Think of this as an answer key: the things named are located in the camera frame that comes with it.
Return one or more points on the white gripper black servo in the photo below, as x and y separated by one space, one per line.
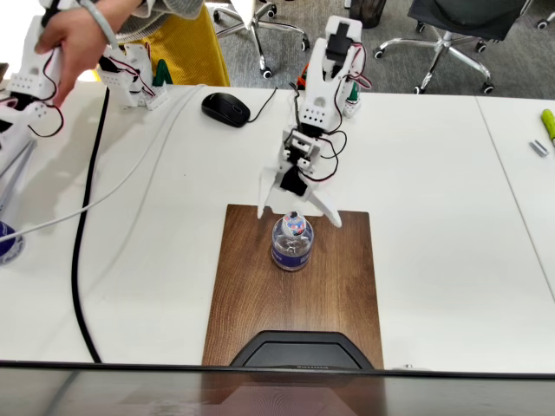
291 181

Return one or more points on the blue bottle with sticker cap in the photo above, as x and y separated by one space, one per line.
290 255

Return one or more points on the white leader robot arm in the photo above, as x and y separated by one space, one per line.
26 78

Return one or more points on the person's left forearm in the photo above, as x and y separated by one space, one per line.
117 11

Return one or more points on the white follower robot arm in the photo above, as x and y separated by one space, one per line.
321 86

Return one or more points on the brown wooden board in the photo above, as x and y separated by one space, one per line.
295 303

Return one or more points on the blue white round object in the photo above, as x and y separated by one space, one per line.
8 247

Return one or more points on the green orange spring clamp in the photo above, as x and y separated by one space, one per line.
302 78

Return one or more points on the black monitor stand base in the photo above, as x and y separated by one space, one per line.
299 346

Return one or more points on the person in yellow skirt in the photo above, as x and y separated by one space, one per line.
195 52

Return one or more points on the white office chair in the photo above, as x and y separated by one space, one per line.
247 11

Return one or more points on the small grey staple strip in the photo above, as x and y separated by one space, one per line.
539 148

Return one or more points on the black office chair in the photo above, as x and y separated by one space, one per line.
468 17

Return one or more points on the office chair caster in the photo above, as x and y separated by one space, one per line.
547 21

